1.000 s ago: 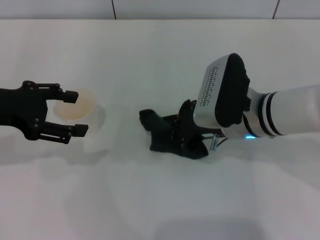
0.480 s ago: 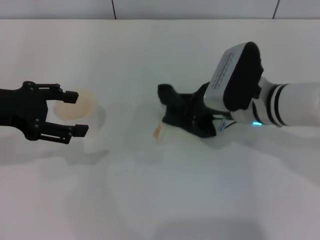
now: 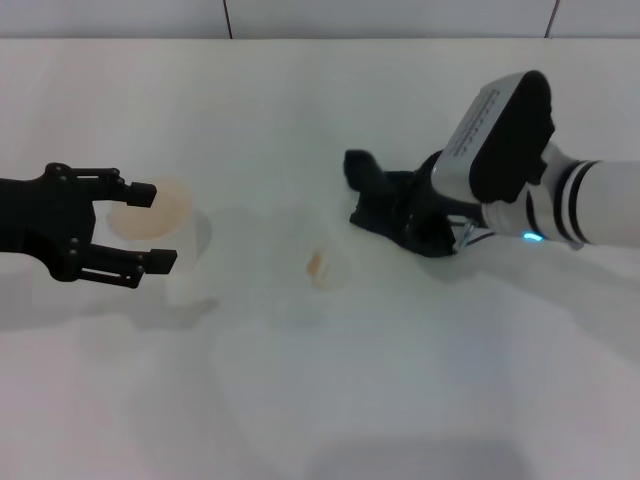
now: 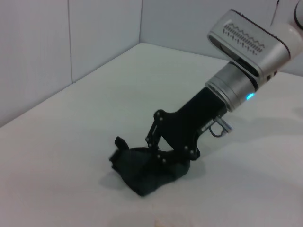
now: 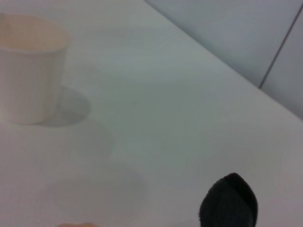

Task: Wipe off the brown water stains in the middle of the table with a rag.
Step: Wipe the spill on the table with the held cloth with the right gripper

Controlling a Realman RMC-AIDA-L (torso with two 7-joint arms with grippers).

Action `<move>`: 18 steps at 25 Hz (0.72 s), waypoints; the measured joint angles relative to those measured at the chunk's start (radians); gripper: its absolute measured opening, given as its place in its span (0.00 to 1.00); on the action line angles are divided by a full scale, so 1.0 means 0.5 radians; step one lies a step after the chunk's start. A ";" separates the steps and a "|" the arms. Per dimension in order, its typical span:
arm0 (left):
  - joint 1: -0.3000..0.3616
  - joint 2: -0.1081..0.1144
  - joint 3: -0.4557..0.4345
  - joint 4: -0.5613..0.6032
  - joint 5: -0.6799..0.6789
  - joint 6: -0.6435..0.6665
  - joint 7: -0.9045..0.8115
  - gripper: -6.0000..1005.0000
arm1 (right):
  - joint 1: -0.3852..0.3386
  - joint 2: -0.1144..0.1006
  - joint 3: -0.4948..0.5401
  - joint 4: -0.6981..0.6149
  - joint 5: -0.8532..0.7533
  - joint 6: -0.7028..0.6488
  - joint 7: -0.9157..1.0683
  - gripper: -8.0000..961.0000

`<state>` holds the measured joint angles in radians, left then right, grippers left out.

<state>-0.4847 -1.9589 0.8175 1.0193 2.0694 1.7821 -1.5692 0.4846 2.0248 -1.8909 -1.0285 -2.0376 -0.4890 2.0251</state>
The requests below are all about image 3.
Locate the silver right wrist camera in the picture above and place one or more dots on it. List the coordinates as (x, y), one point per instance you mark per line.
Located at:
(500, 140)

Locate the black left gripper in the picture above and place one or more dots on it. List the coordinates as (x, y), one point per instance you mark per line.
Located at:
(45, 220)

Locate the white plastic cup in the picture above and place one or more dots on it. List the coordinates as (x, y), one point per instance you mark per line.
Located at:
(190, 260)

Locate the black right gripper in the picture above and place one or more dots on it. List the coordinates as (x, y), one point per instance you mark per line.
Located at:
(425, 175)

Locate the brown water stain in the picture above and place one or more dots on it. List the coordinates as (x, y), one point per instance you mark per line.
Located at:
(316, 262)

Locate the dark blue rag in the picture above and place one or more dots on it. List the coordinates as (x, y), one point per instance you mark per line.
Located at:
(375, 185)

